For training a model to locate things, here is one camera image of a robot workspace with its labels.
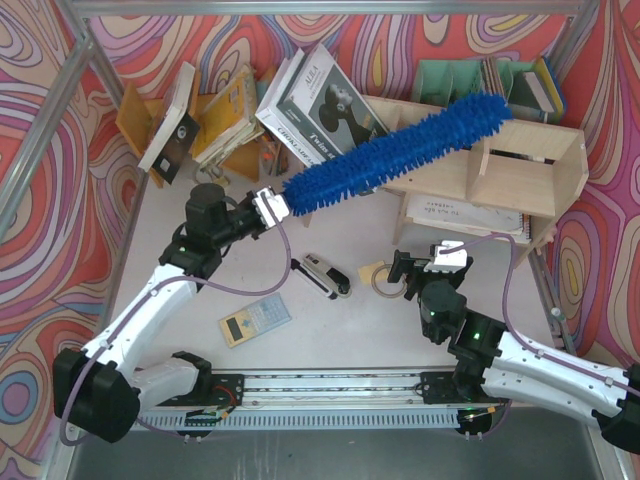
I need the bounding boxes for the brass padlock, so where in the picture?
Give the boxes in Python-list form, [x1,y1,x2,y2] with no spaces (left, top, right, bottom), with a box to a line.
[193,166,230,195]

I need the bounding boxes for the Twins story book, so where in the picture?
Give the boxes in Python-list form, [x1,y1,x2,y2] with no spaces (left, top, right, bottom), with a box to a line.
[275,44,388,166]

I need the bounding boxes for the brown notebooks in organizer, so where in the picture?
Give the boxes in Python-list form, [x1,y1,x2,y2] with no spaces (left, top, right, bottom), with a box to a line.
[481,56,507,100]

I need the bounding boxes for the beige black stapler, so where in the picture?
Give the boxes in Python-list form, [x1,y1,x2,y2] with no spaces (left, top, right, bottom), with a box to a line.
[303,253,351,298]

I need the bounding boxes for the pens in cup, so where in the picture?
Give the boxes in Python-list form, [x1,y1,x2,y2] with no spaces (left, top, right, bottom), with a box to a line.
[260,136,289,176]

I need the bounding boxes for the blue microfiber duster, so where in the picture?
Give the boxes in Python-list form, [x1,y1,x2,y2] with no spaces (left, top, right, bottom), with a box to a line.
[283,93,513,216]

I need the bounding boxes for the blue yellow book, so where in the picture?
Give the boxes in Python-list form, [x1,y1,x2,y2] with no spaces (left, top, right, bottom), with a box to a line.
[523,57,567,124]

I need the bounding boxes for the green desk organizer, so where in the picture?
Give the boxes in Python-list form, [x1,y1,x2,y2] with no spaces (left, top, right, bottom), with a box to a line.
[411,57,548,123]

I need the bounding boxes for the masking tape roll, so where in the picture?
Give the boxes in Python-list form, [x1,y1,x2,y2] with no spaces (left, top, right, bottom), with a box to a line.
[371,263,403,299]

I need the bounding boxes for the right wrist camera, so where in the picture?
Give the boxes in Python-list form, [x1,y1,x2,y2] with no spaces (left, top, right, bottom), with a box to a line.
[425,240,473,273]

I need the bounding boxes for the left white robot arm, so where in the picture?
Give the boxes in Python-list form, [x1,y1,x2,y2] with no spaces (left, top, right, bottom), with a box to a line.
[53,184,290,446]

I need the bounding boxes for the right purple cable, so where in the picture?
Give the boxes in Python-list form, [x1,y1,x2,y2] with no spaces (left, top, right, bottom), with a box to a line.
[449,233,640,391]

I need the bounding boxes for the stack of yellow books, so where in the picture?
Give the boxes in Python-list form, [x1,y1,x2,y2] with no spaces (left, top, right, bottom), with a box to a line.
[192,64,264,169]

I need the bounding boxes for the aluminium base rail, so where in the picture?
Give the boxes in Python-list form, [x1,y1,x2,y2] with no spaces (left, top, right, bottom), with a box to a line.
[59,367,611,431]

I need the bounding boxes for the yellow sticky note pad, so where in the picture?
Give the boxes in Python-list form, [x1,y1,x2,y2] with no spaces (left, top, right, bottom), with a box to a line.
[358,261,385,285]

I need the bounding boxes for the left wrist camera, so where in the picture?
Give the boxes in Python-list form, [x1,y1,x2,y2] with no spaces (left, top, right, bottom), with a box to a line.
[252,187,291,229]

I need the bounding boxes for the yellow calculator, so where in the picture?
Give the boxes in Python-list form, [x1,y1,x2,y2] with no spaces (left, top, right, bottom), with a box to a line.
[219,293,291,348]

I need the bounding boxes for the white Czekolada book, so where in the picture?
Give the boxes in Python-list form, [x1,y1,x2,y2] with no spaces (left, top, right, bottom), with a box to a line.
[255,49,325,167]

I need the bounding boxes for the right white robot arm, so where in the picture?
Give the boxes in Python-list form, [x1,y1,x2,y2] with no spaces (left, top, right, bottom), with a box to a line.
[387,245,639,454]

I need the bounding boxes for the black white paperback book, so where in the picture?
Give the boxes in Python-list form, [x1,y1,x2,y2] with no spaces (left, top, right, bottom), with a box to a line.
[138,62,200,184]

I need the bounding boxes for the light wooden bookshelf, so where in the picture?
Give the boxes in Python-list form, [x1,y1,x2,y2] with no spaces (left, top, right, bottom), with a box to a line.
[384,120,589,264]

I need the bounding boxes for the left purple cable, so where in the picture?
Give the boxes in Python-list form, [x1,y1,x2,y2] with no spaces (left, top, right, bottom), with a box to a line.
[58,199,292,446]

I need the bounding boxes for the spiral notebook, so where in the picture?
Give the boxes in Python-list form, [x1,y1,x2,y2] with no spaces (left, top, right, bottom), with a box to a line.
[405,194,531,245]

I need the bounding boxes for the purple cable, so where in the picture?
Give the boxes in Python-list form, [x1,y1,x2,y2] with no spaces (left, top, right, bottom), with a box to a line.
[58,199,292,446]
[449,233,640,391]

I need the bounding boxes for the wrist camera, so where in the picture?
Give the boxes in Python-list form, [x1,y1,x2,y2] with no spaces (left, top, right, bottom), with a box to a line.
[425,240,473,273]
[252,187,291,229]

